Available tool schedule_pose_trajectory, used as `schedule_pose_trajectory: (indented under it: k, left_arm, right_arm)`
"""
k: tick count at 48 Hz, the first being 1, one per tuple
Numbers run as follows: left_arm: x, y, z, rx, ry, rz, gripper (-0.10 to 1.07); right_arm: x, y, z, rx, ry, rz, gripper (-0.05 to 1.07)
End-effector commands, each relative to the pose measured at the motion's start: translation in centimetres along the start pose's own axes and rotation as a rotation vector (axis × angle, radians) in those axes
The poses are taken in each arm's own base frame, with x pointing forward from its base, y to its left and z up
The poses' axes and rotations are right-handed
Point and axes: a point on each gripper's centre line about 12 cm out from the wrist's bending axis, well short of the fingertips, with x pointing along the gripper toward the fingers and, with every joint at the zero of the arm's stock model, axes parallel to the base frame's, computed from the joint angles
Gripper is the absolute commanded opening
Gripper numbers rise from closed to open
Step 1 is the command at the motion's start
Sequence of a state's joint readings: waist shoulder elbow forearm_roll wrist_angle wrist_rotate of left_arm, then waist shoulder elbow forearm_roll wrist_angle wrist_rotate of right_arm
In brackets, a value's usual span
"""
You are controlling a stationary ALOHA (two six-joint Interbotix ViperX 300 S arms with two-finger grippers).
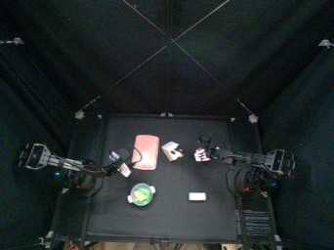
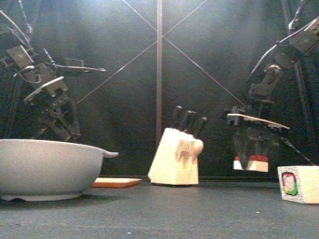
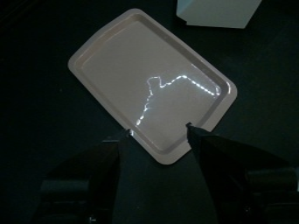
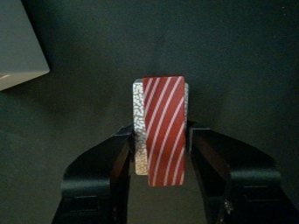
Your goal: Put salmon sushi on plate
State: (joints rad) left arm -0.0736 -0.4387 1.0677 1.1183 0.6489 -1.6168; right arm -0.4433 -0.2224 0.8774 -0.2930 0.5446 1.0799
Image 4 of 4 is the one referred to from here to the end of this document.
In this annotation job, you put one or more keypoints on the grey square plate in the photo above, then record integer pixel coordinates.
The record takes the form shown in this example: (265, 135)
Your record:
(18, 43)

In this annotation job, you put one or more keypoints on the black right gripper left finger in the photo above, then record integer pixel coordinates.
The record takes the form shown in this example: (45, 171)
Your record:
(95, 172)

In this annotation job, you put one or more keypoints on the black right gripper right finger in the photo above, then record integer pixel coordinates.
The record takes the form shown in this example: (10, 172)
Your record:
(240, 178)

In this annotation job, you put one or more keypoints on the red striped salmon sushi toy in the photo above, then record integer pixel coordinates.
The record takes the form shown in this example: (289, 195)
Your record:
(165, 131)

